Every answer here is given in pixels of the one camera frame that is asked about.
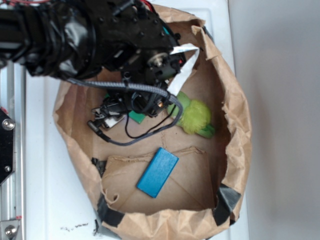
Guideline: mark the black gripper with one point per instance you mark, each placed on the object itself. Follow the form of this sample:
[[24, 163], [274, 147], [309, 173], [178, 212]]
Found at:
[[146, 78]]

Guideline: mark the green rectangular block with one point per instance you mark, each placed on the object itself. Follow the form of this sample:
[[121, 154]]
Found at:
[[137, 117]]

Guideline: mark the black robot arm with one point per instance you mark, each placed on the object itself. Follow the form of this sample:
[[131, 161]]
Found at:
[[120, 45]]

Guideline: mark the blue rectangular block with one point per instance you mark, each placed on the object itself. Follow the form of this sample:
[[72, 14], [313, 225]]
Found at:
[[157, 172]]

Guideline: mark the green plush frog toy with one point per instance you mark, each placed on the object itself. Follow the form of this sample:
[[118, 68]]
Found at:
[[196, 117]]

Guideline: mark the brown paper bag tray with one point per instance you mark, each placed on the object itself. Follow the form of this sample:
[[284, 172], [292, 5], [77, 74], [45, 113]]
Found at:
[[203, 195]]

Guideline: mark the aluminium extrusion rail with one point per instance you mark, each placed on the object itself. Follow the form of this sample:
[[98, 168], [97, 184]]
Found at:
[[12, 191]]

